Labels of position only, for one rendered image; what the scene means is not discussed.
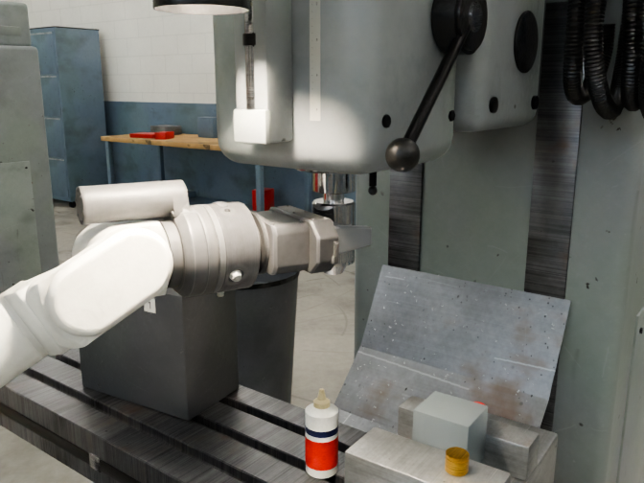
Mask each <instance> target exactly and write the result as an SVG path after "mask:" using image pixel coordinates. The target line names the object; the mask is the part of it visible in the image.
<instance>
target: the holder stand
mask: <svg viewBox="0 0 644 483"><path fill-rule="evenodd" d="M223 294H224V295H223V296H222V297H218V296H217V293H211V294H204V295H198V296H192V297H186V298H184V297H182V296H181V295H179V294H178V293H177V292H175V291H174V290H173V289H172V288H171V287H170V288H167V291H166V294H165V295H161V296H155V297H153V298H152V299H151V300H149V301H148V302H147V303H146V304H145V305H143V306H142V307H141V308H139V309H138V310H136V311H135V312H133V313H132V314H130V315H129V316H128V317H126V318H125V319H123V320H122V321H121V322H119V323H118V324H116V325H115V326H114V327H112V328H111V329H109V330H108V331H106V332H105V333H103V334H102V335H100V336H99V337H98V338H96V339H95V340H93V341H92V342H91V343H89V344H88V345H86V346H85V347H82V348H80V368H81V378H82V385H83V386H84V387H87V388H90V389H93V390H96V391H99V392H102V393H105V394H107V395H110V396H113V397H116V398H119V399H122V400H125V401H128V402H131V403H136V404H139V405H142V406H145V407H148V408H151V409H154V410H157V411H160V412H163V413H166V414H169V415H172V416H174V417H177V418H180V419H183V420H186V421H190V420H191V419H192V418H193V417H195V416H197V415H198V414H200V413H201V412H203V411H204V410H206V409H207V408H209V407H210V406H212V405H213V404H215V403H217V402H218V401H220V400H221V399H223V398H225V397H226V396H228V395H229V394H231V393H232V392H234V391H235V390H237V389H238V388H239V369H238V340H237V312H236V290H229V291H224V293H223Z"/></svg>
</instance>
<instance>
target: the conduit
mask: <svg viewBox="0 0 644 483"><path fill-rule="evenodd" d="M606 4H607V0H568V4H567V5H568V7H567V8H568V10H567V18H566V19H567V21H566V25H565V26H566V29H565V30H566V33H565V34H566V36H565V38H566V40H565V44H564V46H565V47H564V51H563V52H564V55H563V56H564V58H563V60H564V62H563V90H564V94H565V97H566V98H567V100H568V101H569V102H570V103H571V104H574V105H583V104H586V103H587V102H589V101H590V100H591V102H592V105H593V107H594V109H595V111H596V112H597V113H598V115H599V116H601V117H602V118H603V119H605V120H613V119H614V118H616V117H618V116H619V115H620V114H621V112H622V110H623V108H624V107H625V108H626V109H627V110H628V111H637V110H639V109H640V111H641V114H642V117H643V118H644V49H642V47H643V48H644V45H643V44H642V43H644V41H643V40H642V39H643V38H644V37H643V35H644V33H643V31H644V29H643V27H644V24H643V23H644V20H643V18H644V16H643V15H644V0H623V8H622V10H623V11H622V13H623V14H622V18H621V19H622V21H621V23H622V24H621V25H620V26H621V28H620V30H621V31H620V32H619V33H620V35H619V36H620V37H619V38H618V39H619V41H618V43H619V44H618V45H617V46H618V48H617V50H618V51H617V52H616V53H617V55H616V58H615V59H616V61H615V63H614V65H615V66H614V67H613V68H614V69H613V75H612V81H611V84H610V88H609V85H608V79H607V72H608V69H609V66H610V60H611V57H612V55H611V54H612V50H613V48H612V47H613V46H614V45H613V42H614V36H615V34H614V32H615V30H614V29H615V27H614V26H615V25H616V24H604V23H603V22H605V20H604V18H605V16H604V15H605V10H606V6H607V5H606ZM642 52H643V53H642ZM583 56H584V57H583ZM583 59H584V61H583ZM583 63H584V65H583ZM583 66H585V74H586V77H585V79H584V81H583Z"/></svg>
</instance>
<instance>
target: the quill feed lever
mask: <svg viewBox="0 0 644 483"><path fill-rule="evenodd" d="M487 20H488V9H487V1H486V0H433V4H432V10H431V29H432V34H433V37H434V40H435V43H436V45H437V46H438V48H439V49H440V50H441V52H442V53H443V54H444V56H443V58H442V60H441V62H440V64H439V66H438V68H437V70H436V73H435V75H434V77H433V79H432V81H431V83H430V85H429V87H428V89H427V91H426V92H425V95H424V97H423V99H422V101H421V103H420V105H419V107H418V109H417V111H416V113H415V115H414V117H413V119H412V121H411V124H410V126H409V128H408V130H407V132H406V134H405V135H404V137H403V138H398V139H396V140H394V141H392V142H391V143H390V144H389V145H388V147H387V149H386V152H385V159H386V162H387V164H388V166H389V167H390V168H391V169H392V170H394V171H396V172H398V173H406V172H409V171H411V170H413V169H414V168H415V167H416V166H417V164H418V162H419V160H420V150H419V148H418V146H417V144H416V143H417V141H418V138H419V136H420V134H421V132H422V130H423V128H424V126H425V124H426V121H427V119H428V116H429V114H430V112H431V110H432V108H433V106H434V105H435V103H436V101H437V99H438V97H439V95H440V92H441V90H442V88H443V86H444V84H445V82H446V80H447V78H448V76H449V73H450V70H451V68H452V66H453V64H454V62H455V61H456V59H457V57H458V56H461V55H471V54H473V53H474V52H475V51H476V50H477V49H478V48H479V46H480V45H481V43H482V41H483V39H484V36H485V33H486V29H487Z"/></svg>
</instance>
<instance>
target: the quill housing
mask: <svg viewBox="0 0 644 483"><path fill-rule="evenodd" d="M432 4H433V0H291V47H292V140H291V141H289V142H282V143H273V144H266V145H265V144H251V143H239V142H235V137H234V110H235V109H237V95H236V63H235V33H234V14H213V29H214V54H215V80H216V105H217V130H218V145H219V147H220V149H221V151H222V153H223V154H224V155H225V156H226V157H227V158H229V159H230V160H232V161H234V162H237V163H242V164H251V165H261V166H270V167H280V168H291V169H300V170H310V171H320V172H329V173H347V174H366V173H375V172H380V171H385V170H390V169H391V168H390V167H389V166H388V164H387V162H386V159H385V152H386V149H387V147H388V145H389V144H390V143H391V142H392V141H394V140H396V139H398V138H403V137H404V135H405V134H406V132H407V130H408V128H409V126H410V124H411V121H412V119H413V117H414V115H415V113H416V111H417V109H418V107H419V105H420V103H421V101H422V99H423V97H424V95H425V93H426V91H427V89H428V87H429V85H430V83H431V81H432V79H433V77H434V75H435V73H436V70H437V68H438V66H439V64H440V62H441V60H442V58H443V56H444V54H443V53H442V52H441V50H440V49H439V48H438V46H437V45H436V43H435V40H434V37H433V34H432V29H431V10H432ZM455 76H456V61H455V62H454V64H453V66H452V68H451V70H450V73H449V75H448V78H447V80H446V82H445V84H444V86H443V88H442V90H441V92H440V95H439V97H438V99H437V101H436V103H435V105H434V106H433V108H432V110H431V112H430V114H429V116H428V119H427V121H426V123H425V126H424V128H423V130H422V132H421V134H420V136H419V138H418V141H417V143H416V144H417V146H418V148H419V150H420V160H419V162H418V164H420V163H424V162H429V161H433V160H435V159H437V158H440V157H441V156H443V155H444V154H445V153H446V152H447V151H448V150H449V147H450V145H451V141H452V136H453V120H454V118H455V113H454V96H455Z"/></svg>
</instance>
